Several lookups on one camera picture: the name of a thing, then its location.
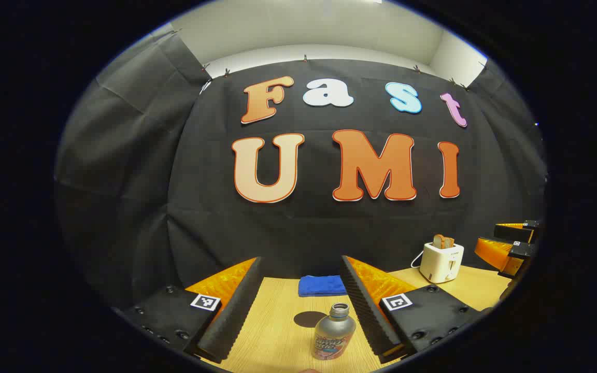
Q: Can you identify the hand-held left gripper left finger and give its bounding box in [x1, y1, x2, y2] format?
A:
[122, 256, 265, 363]

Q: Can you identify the dark round coaster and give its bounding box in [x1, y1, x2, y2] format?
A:
[294, 311, 328, 328]

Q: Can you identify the silver water bottle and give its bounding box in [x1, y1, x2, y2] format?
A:
[311, 303, 357, 361]

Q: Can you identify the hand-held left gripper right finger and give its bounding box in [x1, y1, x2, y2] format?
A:
[340, 255, 486, 363]

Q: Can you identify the white toaster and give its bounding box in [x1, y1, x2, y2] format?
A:
[419, 241, 465, 284]

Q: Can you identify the blue towel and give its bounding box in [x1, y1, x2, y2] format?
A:
[298, 275, 348, 297]

